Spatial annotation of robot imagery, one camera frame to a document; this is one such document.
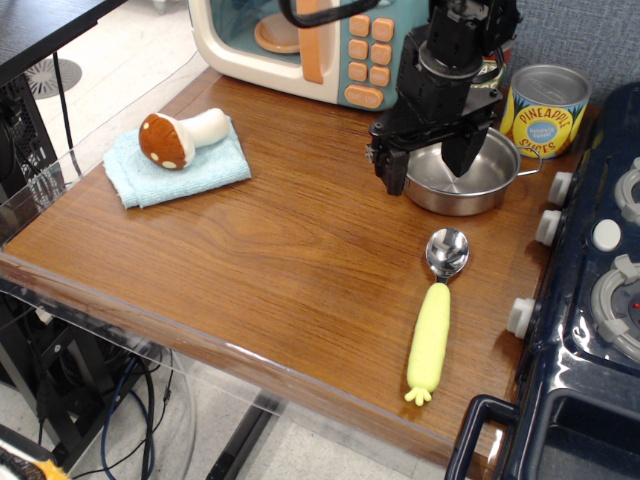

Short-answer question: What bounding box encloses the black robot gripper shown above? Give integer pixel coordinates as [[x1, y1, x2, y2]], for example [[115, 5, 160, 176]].
[[367, 23, 502, 196]]

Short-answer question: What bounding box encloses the stainless steel pot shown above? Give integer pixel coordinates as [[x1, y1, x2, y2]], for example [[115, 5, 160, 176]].
[[404, 128, 543, 217]]

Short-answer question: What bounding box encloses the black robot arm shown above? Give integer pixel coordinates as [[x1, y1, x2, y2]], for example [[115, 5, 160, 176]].
[[367, 1, 522, 196]]

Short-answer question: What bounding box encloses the light blue folded towel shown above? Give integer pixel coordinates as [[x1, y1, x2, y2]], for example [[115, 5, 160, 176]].
[[102, 115, 253, 210]]

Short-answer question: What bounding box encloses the toy microwave oven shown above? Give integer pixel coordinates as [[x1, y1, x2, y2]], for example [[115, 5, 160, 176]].
[[188, 0, 429, 111]]

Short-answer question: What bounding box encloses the pineapple slices can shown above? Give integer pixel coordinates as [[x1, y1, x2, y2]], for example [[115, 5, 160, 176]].
[[500, 64, 592, 159]]

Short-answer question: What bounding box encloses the tomato sauce can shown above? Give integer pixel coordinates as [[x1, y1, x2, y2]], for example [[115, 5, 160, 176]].
[[471, 40, 513, 89]]

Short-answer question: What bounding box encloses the orange toy plate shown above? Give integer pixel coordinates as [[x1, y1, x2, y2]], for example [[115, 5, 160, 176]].
[[254, 13, 300, 54]]

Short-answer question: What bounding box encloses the plush brown mushroom toy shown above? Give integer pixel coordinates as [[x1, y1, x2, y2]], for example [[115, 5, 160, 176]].
[[138, 108, 231, 170]]

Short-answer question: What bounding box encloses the dark blue toy stove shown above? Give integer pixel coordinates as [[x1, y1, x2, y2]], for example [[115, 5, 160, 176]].
[[446, 83, 639, 479]]

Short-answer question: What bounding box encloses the black desk at left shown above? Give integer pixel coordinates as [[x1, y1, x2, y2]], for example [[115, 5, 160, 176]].
[[1, 0, 124, 85]]

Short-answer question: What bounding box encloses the spoon with yellow handle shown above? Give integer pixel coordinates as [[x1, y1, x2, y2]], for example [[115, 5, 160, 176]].
[[404, 228, 470, 406]]

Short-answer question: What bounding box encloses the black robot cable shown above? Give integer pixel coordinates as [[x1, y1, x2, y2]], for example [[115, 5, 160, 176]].
[[277, 0, 380, 30]]

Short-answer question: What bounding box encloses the black floor cable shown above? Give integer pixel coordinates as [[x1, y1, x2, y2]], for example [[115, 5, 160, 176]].
[[69, 349, 176, 480]]

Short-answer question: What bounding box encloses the blue floor cable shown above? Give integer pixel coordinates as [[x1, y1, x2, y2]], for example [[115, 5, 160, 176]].
[[99, 357, 156, 480]]

